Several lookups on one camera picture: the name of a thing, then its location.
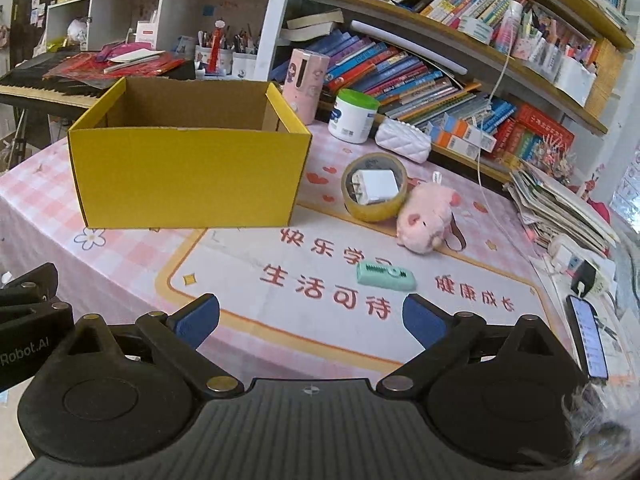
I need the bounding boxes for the pink checked tablecloth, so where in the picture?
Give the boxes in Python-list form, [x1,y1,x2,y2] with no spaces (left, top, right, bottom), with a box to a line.
[0,125,601,391]

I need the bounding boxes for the yellowish tape roll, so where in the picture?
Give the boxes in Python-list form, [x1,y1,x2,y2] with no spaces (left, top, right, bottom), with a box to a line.
[341,152,408,223]

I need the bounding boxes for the pink plush pig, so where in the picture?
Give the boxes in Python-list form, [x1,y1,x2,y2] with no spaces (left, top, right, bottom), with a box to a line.
[396,172,468,253]

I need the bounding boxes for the black electronic keyboard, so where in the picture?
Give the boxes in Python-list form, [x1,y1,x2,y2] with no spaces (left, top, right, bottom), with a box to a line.
[0,50,196,108]

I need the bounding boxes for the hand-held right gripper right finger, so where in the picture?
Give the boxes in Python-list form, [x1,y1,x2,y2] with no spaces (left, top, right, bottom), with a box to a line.
[376,294,572,399]

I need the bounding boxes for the white envelope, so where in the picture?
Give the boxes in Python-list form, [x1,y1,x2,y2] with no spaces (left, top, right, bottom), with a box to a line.
[102,48,166,66]

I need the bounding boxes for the white cable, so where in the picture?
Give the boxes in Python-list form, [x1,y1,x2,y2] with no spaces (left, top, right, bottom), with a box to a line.
[475,0,553,273]

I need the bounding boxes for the row of blue and red books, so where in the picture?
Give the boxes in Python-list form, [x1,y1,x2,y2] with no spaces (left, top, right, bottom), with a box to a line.
[320,30,516,131]

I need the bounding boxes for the printed cartoon desk mat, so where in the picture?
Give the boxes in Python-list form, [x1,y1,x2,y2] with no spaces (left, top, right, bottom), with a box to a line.
[155,127,576,376]

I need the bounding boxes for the wooden bookshelf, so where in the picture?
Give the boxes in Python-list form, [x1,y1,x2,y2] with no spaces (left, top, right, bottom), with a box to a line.
[255,0,636,186]

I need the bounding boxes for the white paper bag red label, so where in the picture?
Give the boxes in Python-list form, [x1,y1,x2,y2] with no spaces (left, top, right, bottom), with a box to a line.
[134,20,159,51]

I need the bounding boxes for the orange and blue book boxes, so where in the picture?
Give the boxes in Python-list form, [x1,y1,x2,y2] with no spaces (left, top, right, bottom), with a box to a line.
[430,114,497,161]

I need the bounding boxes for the old thick books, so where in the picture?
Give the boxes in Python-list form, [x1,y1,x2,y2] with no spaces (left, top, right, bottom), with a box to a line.
[280,10,346,43]

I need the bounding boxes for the white charger plug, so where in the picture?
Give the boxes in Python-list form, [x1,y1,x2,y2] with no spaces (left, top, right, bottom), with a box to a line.
[350,169,401,206]

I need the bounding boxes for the small mint green plastic case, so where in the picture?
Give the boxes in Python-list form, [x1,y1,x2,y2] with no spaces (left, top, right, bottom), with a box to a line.
[356,261,417,292]

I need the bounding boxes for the smartphone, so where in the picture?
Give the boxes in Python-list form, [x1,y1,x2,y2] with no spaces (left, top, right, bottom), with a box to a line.
[565,294,610,381]

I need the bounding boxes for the pastel spray bottle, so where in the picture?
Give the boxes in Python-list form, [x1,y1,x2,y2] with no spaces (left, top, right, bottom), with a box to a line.
[492,0,523,56]

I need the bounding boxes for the pink cartoon printed box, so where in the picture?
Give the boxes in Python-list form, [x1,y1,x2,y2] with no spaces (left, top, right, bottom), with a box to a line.
[282,49,331,125]

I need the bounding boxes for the white jar with green lid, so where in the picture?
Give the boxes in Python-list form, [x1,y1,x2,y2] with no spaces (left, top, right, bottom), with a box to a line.
[327,88,381,143]

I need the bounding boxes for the white quilted pouch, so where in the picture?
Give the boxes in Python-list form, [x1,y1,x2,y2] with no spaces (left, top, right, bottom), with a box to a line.
[375,117,432,163]

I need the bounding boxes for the red plastic bags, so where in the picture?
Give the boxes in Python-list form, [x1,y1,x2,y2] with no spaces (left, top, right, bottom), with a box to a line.
[42,49,186,83]

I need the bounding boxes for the plain white pen holder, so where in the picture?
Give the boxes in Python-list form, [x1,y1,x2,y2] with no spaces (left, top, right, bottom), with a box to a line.
[232,52,258,81]

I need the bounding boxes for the white power strip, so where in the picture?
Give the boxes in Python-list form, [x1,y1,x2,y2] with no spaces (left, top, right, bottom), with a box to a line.
[547,235,617,302]

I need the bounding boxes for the red tassel ornament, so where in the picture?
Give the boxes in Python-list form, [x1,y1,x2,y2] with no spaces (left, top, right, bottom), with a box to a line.
[212,20,227,76]

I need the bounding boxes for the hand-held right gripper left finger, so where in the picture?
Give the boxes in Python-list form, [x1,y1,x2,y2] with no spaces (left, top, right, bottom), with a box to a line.
[64,294,245,401]

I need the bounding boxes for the white shelf unit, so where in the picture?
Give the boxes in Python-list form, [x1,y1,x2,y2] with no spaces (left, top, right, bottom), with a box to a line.
[45,0,271,81]

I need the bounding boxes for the white stationery bins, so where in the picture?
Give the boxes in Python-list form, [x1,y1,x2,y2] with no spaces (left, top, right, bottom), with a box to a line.
[515,5,598,106]

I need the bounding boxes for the yellow cardboard box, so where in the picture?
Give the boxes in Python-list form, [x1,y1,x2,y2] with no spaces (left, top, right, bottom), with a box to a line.
[67,76,313,231]

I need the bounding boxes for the stack of newspapers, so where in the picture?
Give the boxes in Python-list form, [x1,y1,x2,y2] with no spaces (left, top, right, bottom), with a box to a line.
[502,160,621,256]

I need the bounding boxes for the keyboard stand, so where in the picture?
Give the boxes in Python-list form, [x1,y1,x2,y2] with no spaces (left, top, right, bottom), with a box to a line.
[9,104,32,171]

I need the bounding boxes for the white cartoon pen holder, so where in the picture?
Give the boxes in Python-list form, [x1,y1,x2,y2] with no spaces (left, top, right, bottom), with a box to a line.
[194,45,233,78]

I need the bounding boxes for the red boxed book set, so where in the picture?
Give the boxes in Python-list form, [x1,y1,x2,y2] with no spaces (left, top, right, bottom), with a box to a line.
[495,104,576,171]

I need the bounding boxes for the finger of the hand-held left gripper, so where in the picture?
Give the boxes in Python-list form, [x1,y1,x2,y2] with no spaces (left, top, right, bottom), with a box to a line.
[0,262,61,307]

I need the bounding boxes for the white rolled tube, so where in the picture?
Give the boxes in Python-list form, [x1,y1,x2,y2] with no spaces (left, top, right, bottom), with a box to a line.
[350,20,468,76]

